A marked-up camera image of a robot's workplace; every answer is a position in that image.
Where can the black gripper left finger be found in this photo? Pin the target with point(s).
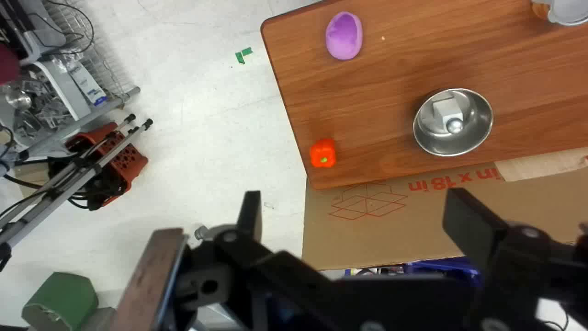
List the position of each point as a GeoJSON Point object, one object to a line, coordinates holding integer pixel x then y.
{"type": "Point", "coordinates": [250, 214]}

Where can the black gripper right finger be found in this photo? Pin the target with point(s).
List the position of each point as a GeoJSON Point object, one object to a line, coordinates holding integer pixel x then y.
{"type": "Point", "coordinates": [474, 223]}

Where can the orange pepper toy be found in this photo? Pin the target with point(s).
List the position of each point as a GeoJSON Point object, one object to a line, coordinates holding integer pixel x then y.
{"type": "Point", "coordinates": [321, 154]}

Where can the brown cardboard sheet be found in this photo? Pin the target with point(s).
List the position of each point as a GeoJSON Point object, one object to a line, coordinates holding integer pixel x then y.
{"type": "Point", "coordinates": [391, 222]}

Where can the silver metal bowl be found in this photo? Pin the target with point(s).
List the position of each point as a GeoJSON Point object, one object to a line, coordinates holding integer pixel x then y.
{"type": "Point", "coordinates": [428, 141]}

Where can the silver block in bowl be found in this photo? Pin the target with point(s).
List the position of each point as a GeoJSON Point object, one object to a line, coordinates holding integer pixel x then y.
{"type": "Point", "coordinates": [444, 113]}

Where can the brown wooden plank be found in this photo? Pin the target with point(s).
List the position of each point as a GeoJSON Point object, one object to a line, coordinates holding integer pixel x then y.
{"type": "Point", "coordinates": [149, 282]}

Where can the red perforated brick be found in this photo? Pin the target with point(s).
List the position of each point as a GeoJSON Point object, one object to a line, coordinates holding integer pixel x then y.
{"type": "Point", "coordinates": [125, 163]}

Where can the green floor tape mark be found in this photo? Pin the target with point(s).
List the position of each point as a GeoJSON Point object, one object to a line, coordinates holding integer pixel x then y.
{"type": "Point", "coordinates": [242, 56]}

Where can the black metal tripod legs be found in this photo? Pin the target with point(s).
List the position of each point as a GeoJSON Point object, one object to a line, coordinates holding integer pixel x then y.
{"type": "Point", "coordinates": [66, 177]}

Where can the purple plush ball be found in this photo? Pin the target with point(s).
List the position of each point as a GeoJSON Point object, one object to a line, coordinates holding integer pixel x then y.
{"type": "Point", "coordinates": [343, 36]}

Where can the green cylinder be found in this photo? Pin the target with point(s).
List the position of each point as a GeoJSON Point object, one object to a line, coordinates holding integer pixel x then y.
{"type": "Point", "coordinates": [60, 304]}

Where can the white tin can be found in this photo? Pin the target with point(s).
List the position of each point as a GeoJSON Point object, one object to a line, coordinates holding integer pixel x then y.
{"type": "Point", "coordinates": [566, 10]}

